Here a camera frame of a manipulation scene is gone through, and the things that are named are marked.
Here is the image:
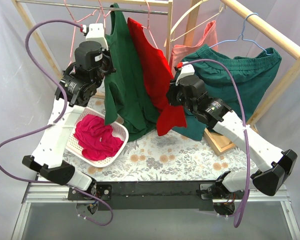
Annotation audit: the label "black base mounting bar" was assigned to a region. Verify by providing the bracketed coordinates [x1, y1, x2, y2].
[67, 180, 216, 212]

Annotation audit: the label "pink hanger holding red shirt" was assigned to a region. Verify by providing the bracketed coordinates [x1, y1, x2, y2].
[139, 0, 160, 50]

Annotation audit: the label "wooden clothes rack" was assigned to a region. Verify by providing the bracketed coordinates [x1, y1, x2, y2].
[12, 0, 173, 77]
[183, 0, 300, 157]

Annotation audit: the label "magenta pink shirt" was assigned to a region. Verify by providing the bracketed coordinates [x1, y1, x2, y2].
[73, 114, 124, 161]

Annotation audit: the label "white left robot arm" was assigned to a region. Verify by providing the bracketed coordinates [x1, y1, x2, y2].
[22, 40, 114, 200]

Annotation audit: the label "white plastic laundry basket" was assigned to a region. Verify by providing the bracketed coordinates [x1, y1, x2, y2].
[65, 107, 129, 168]

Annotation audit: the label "pink wire hanger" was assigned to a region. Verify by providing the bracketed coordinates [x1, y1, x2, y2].
[98, 0, 112, 30]
[63, 0, 101, 65]

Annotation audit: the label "red t shirt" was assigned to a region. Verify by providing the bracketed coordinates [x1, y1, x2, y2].
[127, 17, 187, 136]

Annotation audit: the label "dark green shorts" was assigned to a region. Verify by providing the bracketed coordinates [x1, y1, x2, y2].
[173, 44, 283, 141]

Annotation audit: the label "blue wire hanger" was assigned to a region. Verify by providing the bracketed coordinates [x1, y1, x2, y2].
[208, 12, 275, 56]

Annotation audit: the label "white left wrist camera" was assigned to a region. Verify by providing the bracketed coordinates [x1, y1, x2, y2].
[80, 23, 109, 50]

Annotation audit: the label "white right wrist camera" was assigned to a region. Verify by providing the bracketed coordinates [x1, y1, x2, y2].
[175, 62, 195, 82]

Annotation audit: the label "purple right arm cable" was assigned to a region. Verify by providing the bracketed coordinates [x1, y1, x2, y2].
[181, 59, 252, 228]

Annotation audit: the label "salmon pink garment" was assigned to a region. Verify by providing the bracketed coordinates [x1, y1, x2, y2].
[169, 20, 218, 75]

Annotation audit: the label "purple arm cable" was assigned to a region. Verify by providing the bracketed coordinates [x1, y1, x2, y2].
[181, 59, 252, 228]
[0, 20, 115, 226]

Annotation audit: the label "floral patterned table mat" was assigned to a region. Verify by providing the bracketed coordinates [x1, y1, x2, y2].
[36, 96, 267, 183]

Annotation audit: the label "right wooden clothes rack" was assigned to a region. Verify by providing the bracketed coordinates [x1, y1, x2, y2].
[183, 0, 300, 157]

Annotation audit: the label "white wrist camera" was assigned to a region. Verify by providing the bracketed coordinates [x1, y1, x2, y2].
[175, 62, 195, 82]
[80, 23, 109, 50]

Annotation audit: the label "left wooden clothes rack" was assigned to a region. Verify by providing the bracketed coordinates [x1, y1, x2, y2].
[12, 0, 173, 77]

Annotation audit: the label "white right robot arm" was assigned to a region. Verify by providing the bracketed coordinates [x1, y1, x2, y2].
[166, 75, 298, 199]

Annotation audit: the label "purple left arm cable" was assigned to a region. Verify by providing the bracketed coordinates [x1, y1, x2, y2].
[0, 20, 115, 226]

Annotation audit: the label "green t shirt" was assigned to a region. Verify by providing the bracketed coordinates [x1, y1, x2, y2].
[104, 10, 159, 142]

